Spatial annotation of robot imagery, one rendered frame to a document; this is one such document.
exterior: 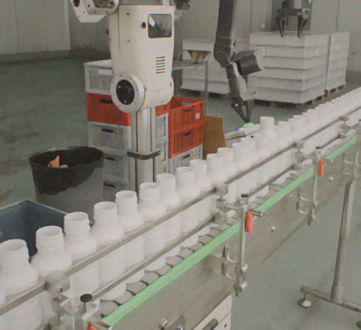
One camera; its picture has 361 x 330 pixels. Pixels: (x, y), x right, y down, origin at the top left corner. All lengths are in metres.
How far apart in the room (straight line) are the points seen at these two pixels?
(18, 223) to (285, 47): 6.57
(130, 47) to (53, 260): 1.11
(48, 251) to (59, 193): 2.04
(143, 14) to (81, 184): 1.32
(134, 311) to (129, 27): 1.10
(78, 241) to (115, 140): 2.82
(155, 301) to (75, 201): 1.91
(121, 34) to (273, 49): 6.10
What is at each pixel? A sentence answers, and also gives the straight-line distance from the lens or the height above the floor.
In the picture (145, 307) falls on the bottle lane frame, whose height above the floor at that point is 0.97.
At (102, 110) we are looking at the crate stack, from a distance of 3.56.
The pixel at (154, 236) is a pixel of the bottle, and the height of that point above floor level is 1.08.
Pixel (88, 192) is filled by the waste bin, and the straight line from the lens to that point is 2.76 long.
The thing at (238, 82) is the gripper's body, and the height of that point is 1.26.
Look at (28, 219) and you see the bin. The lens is 1.44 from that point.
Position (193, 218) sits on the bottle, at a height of 1.07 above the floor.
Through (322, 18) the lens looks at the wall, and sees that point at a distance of 11.63.
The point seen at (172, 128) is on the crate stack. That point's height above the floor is 0.49.
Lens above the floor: 1.47
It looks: 17 degrees down
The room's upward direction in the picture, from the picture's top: 1 degrees clockwise
